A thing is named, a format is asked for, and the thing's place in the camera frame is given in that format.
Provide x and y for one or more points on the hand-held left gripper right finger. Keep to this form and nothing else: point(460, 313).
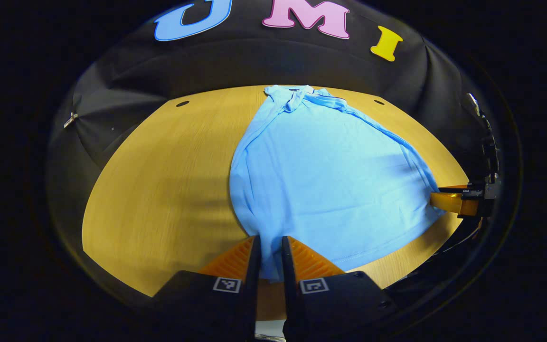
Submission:
point(288, 285)

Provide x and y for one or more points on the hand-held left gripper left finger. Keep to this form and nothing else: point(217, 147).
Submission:
point(253, 285)

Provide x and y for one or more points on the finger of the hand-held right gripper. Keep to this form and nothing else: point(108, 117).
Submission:
point(449, 202)
point(463, 188)

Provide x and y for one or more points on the light blue T-shirt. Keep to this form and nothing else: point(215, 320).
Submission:
point(330, 180)

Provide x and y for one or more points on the black backdrop cloth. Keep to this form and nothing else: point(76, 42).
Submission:
point(235, 61)

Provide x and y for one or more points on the white cloth clip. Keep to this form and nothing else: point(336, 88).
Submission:
point(70, 119)

